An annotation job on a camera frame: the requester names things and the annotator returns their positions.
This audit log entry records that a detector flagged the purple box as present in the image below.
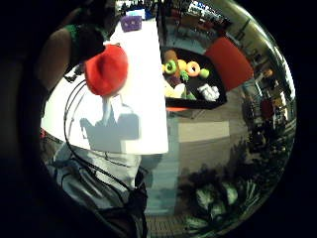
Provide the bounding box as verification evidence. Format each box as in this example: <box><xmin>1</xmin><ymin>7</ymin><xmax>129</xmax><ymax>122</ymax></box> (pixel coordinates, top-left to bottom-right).
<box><xmin>120</xmin><ymin>15</ymin><xmax>144</xmax><ymax>33</ymax></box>

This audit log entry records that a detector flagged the blue and white box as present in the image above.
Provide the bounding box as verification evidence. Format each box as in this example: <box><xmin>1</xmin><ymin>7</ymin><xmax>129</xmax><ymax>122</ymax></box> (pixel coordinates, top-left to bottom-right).
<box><xmin>126</xmin><ymin>8</ymin><xmax>147</xmax><ymax>20</ymax></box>

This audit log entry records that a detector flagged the brown toy fruit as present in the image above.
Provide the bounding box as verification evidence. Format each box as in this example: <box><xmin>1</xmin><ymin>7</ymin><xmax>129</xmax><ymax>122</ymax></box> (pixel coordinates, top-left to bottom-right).
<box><xmin>162</xmin><ymin>49</ymin><xmax>179</xmax><ymax>63</ymax></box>

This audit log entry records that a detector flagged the green toy apple slice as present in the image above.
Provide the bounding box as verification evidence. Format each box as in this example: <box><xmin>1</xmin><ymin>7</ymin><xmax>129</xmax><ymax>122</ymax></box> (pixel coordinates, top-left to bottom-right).
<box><xmin>163</xmin><ymin>59</ymin><xmax>178</xmax><ymax>76</ymax></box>

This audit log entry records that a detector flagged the purple toy eggplant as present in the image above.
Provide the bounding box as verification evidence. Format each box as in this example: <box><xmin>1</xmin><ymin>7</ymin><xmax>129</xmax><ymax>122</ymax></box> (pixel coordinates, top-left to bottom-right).
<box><xmin>165</xmin><ymin>74</ymin><xmax>183</xmax><ymax>88</ymax></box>

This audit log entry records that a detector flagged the yellow toy banana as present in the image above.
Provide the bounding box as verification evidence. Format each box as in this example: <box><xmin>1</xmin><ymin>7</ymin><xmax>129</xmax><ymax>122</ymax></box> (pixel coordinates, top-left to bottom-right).
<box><xmin>163</xmin><ymin>80</ymin><xmax>186</xmax><ymax>99</ymax></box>

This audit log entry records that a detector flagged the green toy broccoli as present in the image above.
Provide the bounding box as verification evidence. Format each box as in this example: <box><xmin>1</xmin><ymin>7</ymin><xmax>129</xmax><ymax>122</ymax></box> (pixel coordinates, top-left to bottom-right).
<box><xmin>179</xmin><ymin>69</ymin><xmax>190</xmax><ymax>83</ymax></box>

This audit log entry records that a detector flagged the orange toy peach slice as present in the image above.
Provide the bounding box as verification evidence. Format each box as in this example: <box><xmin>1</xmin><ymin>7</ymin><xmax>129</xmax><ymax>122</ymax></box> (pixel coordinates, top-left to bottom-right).
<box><xmin>185</xmin><ymin>60</ymin><xmax>201</xmax><ymax>78</ymax></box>

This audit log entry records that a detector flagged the white crumpled toy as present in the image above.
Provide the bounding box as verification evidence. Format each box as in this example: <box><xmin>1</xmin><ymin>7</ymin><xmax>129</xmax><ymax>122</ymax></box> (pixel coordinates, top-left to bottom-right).
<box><xmin>197</xmin><ymin>82</ymin><xmax>221</xmax><ymax>102</ymax></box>

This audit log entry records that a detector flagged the black tray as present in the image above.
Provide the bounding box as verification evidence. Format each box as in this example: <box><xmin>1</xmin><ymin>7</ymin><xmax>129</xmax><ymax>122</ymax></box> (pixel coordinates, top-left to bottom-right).
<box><xmin>160</xmin><ymin>47</ymin><xmax>228</xmax><ymax>110</ymax></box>

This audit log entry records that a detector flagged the red chair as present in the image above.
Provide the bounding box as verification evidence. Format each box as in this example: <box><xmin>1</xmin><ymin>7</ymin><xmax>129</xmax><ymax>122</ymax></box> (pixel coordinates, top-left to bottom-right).
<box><xmin>203</xmin><ymin>36</ymin><xmax>255</xmax><ymax>92</ymax></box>

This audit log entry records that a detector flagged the green potted plant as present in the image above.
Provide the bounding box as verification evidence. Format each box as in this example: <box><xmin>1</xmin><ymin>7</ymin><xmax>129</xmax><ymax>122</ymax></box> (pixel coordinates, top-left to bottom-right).
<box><xmin>177</xmin><ymin>142</ymin><xmax>285</xmax><ymax>237</ymax></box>

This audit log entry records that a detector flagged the black cable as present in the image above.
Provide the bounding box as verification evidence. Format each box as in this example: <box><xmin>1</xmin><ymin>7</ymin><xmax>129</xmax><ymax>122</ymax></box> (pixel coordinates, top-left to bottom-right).
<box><xmin>67</xmin><ymin>86</ymin><xmax>133</xmax><ymax>170</ymax></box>
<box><xmin>63</xmin><ymin>78</ymin><xmax>133</xmax><ymax>192</ymax></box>

